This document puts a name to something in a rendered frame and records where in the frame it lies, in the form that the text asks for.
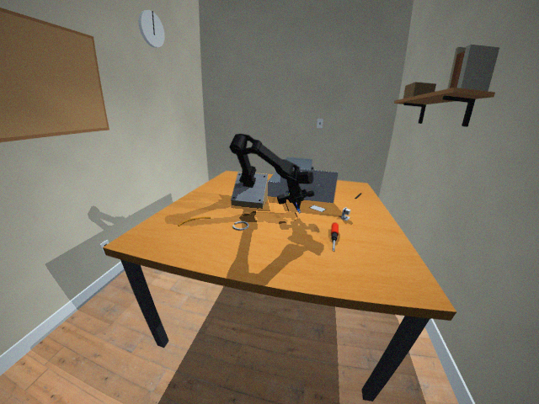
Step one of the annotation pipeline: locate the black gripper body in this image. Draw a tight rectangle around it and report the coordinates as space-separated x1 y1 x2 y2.
277 183 314 205

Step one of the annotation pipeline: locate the red screwdriver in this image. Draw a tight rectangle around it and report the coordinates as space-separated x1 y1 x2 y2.
331 222 339 251

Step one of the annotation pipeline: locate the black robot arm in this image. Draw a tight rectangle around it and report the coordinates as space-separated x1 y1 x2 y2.
229 134 313 203

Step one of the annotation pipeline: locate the dark grey panel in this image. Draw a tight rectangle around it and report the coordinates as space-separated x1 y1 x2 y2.
280 169 338 203

